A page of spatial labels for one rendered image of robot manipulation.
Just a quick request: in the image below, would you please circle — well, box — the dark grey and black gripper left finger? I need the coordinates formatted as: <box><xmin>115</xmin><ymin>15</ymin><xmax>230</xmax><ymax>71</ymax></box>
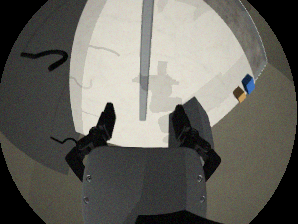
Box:
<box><xmin>65</xmin><ymin>102</ymin><xmax>116</xmax><ymax>182</ymax></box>

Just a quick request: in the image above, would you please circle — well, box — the grey bar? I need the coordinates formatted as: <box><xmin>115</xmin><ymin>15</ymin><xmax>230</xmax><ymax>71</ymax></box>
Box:
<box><xmin>140</xmin><ymin>0</ymin><xmax>154</xmax><ymax>121</ymax></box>

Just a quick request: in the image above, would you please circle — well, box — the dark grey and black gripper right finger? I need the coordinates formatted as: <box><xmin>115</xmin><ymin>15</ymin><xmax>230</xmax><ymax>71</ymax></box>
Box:
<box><xmin>172</xmin><ymin>104</ymin><xmax>221</xmax><ymax>181</ymax></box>

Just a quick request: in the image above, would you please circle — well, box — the small brown box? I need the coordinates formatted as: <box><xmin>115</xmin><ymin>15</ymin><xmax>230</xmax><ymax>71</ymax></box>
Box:
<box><xmin>233</xmin><ymin>86</ymin><xmax>246</xmax><ymax>103</ymax></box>

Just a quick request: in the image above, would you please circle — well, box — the blue rectangular block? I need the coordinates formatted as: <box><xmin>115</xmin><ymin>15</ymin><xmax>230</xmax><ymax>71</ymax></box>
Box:
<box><xmin>241</xmin><ymin>74</ymin><xmax>255</xmax><ymax>94</ymax></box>

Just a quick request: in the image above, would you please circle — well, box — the black hook shank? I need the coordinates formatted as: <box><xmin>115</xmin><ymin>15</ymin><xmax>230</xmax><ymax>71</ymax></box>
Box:
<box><xmin>20</xmin><ymin>52</ymin><xmax>33</xmax><ymax>59</ymax></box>

